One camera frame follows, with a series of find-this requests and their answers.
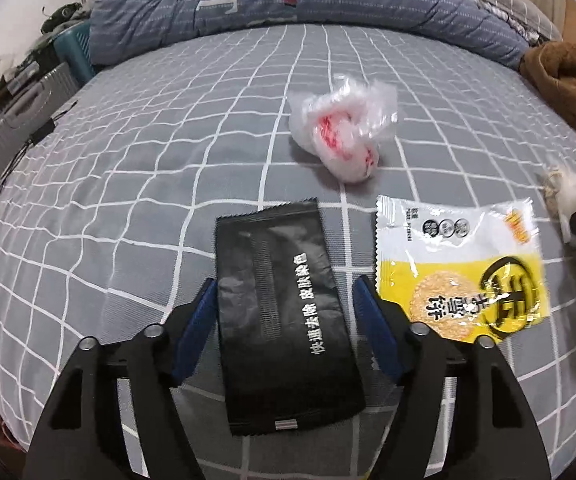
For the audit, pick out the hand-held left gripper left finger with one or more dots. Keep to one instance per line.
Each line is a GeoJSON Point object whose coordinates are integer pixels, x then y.
{"type": "Point", "coordinates": [194, 327]}

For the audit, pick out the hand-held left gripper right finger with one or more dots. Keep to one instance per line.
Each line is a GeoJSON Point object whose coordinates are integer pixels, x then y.
{"type": "Point", "coordinates": [375, 329]}

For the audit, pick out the black foil packet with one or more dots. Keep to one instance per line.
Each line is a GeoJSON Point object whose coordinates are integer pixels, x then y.
{"type": "Point", "coordinates": [278, 320]}

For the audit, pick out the yellow snack wrapper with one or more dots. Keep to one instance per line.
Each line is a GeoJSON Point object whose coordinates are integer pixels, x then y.
{"type": "Point", "coordinates": [448, 270]}

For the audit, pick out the brown fleece jacket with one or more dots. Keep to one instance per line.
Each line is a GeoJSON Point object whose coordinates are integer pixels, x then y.
{"type": "Point", "coordinates": [573, 85]}

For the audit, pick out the crumpled red-printed plastic bag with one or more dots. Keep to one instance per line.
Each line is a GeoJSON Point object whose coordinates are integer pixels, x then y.
{"type": "Point", "coordinates": [343, 130]}

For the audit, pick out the grey suitcase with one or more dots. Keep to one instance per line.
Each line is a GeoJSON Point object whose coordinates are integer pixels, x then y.
{"type": "Point", "coordinates": [23, 115]}

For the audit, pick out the blue plastic stool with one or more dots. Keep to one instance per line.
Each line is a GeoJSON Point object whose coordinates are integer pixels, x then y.
{"type": "Point", "coordinates": [75, 52]}

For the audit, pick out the blue striped duvet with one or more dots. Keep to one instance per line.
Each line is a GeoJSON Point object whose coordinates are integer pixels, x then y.
{"type": "Point", "coordinates": [268, 5]}

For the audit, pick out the dark clutter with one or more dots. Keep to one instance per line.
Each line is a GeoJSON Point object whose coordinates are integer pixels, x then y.
{"type": "Point", "coordinates": [60, 17]}

